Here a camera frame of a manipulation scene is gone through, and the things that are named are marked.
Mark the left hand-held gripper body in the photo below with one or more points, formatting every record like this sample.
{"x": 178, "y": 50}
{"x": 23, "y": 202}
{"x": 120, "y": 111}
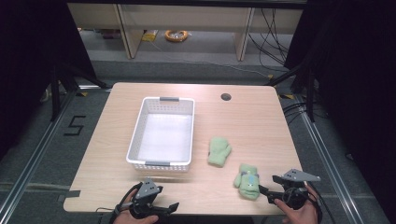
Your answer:
{"x": 145, "y": 190}

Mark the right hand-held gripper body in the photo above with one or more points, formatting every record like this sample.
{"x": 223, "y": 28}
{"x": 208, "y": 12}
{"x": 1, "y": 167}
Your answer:
{"x": 295, "y": 186}

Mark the green mitten with face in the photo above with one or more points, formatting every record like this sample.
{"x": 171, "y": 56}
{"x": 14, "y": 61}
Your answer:
{"x": 248, "y": 185}

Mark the white plastic basket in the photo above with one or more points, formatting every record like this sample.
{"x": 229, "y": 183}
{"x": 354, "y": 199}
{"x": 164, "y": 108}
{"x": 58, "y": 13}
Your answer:
{"x": 165, "y": 137}

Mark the green sponge toy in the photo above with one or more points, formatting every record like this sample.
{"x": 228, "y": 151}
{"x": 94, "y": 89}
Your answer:
{"x": 218, "y": 151}

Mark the person's right hand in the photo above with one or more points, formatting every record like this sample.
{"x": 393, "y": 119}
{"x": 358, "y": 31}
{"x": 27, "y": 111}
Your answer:
{"x": 300, "y": 214}

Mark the person's left hand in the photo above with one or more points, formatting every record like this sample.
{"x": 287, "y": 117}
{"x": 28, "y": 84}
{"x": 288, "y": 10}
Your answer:
{"x": 132, "y": 217}

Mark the grey tape strip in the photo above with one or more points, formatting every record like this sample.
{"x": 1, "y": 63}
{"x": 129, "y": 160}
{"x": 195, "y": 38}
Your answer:
{"x": 72, "y": 194}

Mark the black metal stand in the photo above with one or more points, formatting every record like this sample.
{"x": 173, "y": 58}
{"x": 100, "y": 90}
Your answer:
{"x": 309, "y": 93}
{"x": 56, "y": 93}

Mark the dark round table grommet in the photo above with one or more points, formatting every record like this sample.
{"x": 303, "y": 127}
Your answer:
{"x": 226, "y": 96}

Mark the black curtain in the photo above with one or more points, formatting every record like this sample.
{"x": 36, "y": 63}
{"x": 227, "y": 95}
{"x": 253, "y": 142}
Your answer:
{"x": 31, "y": 62}
{"x": 358, "y": 77}

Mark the yellow packet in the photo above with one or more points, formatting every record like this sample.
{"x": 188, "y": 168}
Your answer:
{"x": 149, "y": 36}

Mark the beige wooden cabinet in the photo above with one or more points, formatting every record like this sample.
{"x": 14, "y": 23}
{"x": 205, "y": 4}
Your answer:
{"x": 186, "y": 18}

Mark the aluminium floor rail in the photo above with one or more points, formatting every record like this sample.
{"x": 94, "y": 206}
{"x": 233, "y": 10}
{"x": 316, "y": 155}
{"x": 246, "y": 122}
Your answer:
{"x": 330, "y": 161}
{"x": 37, "y": 152}

